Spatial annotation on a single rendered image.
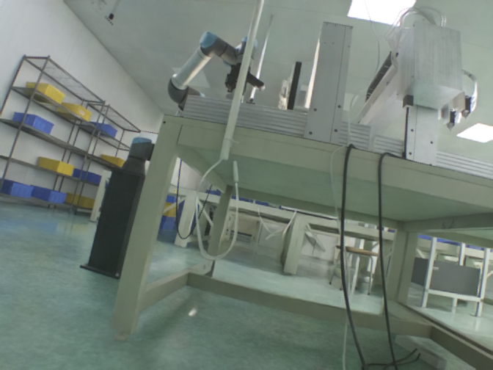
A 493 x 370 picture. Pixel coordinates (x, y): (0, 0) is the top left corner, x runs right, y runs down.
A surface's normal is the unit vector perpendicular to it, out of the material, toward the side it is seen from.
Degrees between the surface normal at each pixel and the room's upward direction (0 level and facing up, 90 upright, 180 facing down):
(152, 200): 90
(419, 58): 90
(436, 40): 90
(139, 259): 90
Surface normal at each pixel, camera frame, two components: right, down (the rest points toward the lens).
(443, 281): -0.11, -0.18
